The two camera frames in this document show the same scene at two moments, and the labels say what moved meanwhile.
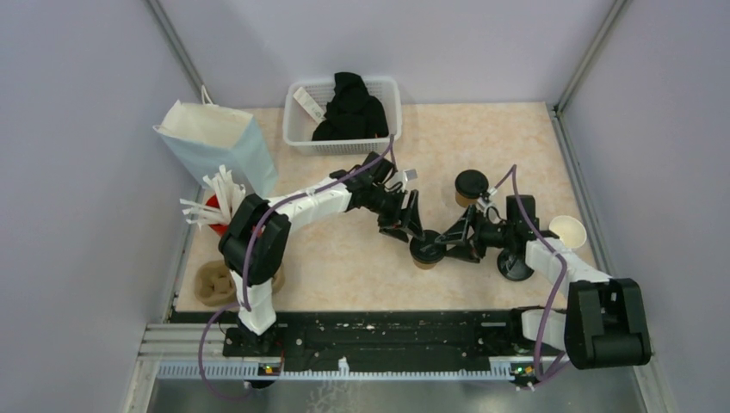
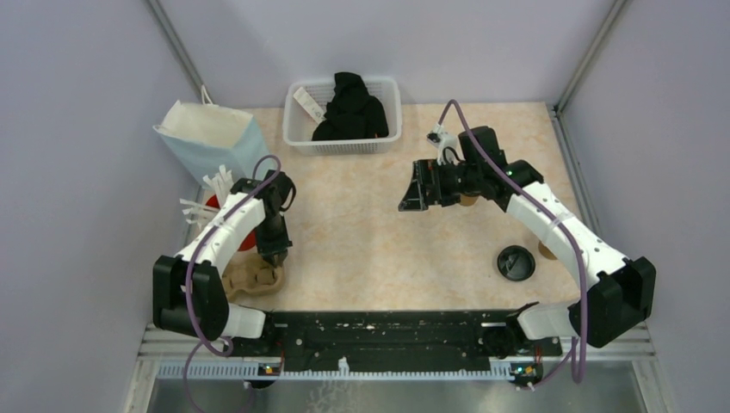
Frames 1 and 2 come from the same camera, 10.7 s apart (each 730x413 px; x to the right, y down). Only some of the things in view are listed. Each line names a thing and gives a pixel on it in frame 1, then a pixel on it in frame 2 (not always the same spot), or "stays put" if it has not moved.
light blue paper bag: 205,136 stays put
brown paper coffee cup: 466,201 stays put
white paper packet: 308,104 stays put
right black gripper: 457,233 -> 416,198
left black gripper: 398,215 -> 279,246
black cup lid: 513,267 stays put
